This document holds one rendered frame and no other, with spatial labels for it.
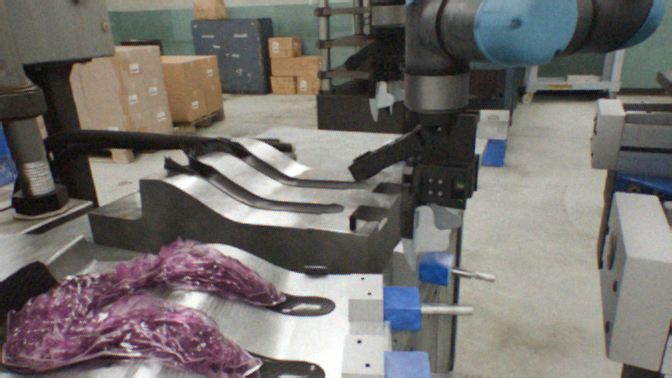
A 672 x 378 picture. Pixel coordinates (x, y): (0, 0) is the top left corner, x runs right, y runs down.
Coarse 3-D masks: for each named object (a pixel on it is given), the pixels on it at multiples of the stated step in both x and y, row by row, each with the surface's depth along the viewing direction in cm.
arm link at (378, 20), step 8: (376, 8) 106; (384, 8) 104; (392, 8) 104; (400, 8) 105; (376, 16) 106; (384, 16) 105; (392, 16) 105; (400, 16) 106; (376, 24) 107; (384, 24) 106; (392, 24) 106; (400, 24) 107
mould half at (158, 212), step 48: (144, 192) 74; (192, 192) 71; (288, 192) 79; (336, 192) 77; (96, 240) 83; (144, 240) 78; (192, 240) 74; (240, 240) 70; (288, 240) 67; (336, 240) 64; (384, 240) 69
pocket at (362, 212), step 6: (354, 210) 70; (360, 210) 72; (366, 210) 71; (372, 210) 71; (378, 210) 70; (384, 210) 70; (348, 216) 67; (360, 216) 72; (366, 216) 71; (372, 216) 71; (378, 216) 71; (384, 216) 70; (384, 222) 68
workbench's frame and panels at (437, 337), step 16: (480, 160) 126; (432, 288) 71; (448, 288) 138; (432, 320) 115; (448, 320) 145; (416, 336) 90; (432, 336) 117; (448, 336) 149; (432, 352) 120; (448, 352) 153; (432, 368) 123; (448, 368) 154
